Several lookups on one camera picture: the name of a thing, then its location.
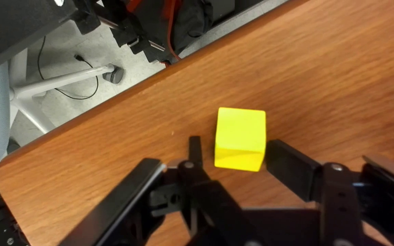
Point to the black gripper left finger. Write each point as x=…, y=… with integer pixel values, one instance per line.
x=129, y=209

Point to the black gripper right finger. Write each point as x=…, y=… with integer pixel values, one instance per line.
x=339, y=199

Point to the small yellow cube block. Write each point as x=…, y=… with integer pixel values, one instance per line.
x=240, y=136

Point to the black perforated breadboard table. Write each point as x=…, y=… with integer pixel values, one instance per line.
x=10, y=27

